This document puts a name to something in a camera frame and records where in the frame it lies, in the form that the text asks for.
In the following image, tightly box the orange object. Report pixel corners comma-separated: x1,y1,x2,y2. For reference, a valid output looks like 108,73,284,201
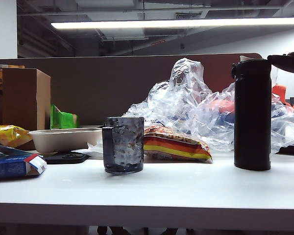
271,83,294,111

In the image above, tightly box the green packet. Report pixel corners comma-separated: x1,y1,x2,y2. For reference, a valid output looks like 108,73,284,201
50,104,80,130

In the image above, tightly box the orange striped snack bag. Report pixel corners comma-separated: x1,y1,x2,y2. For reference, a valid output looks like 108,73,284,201
143,124,213,163

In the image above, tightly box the brown desk partition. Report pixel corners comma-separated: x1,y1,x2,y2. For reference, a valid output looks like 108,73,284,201
0,53,263,128

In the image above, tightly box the yellow snack bag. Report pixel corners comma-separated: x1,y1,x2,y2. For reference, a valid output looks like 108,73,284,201
0,124,33,148

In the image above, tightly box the black phone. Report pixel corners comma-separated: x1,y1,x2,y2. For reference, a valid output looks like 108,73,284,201
44,151,91,165

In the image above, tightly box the brown cardboard box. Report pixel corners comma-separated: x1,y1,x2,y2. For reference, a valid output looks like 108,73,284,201
1,68,51,132

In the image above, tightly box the beige paper pulp bowl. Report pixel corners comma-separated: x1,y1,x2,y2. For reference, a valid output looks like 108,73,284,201
28,127,103,154

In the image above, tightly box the long ceiling light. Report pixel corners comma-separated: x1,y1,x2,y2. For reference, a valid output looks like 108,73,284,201
50,17,294,30

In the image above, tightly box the dark textured glass cup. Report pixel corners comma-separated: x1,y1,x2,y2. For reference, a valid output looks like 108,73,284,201
101,117,145,175

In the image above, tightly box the clear crumpled plastic bag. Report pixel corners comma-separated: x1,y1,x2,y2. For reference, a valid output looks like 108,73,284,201
122,58,294,154

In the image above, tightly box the white crumpled tissue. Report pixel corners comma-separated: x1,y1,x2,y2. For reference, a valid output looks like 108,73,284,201
74,139,104,157

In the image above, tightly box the blue cardboard box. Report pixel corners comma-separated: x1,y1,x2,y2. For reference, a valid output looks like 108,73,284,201
0,142,48,181

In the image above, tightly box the black thermos flask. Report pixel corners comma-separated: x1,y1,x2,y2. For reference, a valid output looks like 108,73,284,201
230,51,294,171

